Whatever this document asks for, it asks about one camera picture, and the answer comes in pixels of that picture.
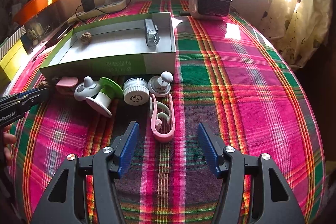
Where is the pink carabiner clip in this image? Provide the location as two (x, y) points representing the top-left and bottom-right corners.
(149, 94), (175, 143)

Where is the white round jar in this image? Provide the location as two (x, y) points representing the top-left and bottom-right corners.
(123, 77), (150, 106)

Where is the brown walnut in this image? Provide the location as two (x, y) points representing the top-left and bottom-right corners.
(38, 80), (51, 89)
(80, 32), (92, 45)

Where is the grey round knob gadget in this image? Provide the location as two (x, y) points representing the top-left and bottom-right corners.
(148, 71), (173, 98)

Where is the person's left hand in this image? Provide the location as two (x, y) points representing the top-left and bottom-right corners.
(1, 124), (17, 166)

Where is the yellow box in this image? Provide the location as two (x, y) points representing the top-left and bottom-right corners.
(1, 39), (28, 86)

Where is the striped box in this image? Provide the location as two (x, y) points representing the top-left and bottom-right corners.
(1, 26), (26, 54)

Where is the black smartphone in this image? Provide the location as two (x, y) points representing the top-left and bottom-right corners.
(45, 22), (77, 48)

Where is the plaid pink green bedsheet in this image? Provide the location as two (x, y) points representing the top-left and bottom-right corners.
(10, 0), (325, 223)

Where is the green grey cardboard box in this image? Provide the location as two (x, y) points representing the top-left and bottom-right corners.
(39, 12), (176, 80)

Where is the orange tray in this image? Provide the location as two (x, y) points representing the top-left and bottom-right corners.
(12, 0), (58, 26)

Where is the black charger adapter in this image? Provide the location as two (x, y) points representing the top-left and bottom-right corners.
(81, 0), (96, 12)

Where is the white power strip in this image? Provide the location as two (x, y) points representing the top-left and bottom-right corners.
(67, 0), (127, 24)

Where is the silver rectangular gadget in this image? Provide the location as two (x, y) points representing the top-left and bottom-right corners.
(144, 19), (159, 47)

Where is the cream patterned curtain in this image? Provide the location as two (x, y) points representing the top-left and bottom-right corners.
(259, 0), (333, 71)

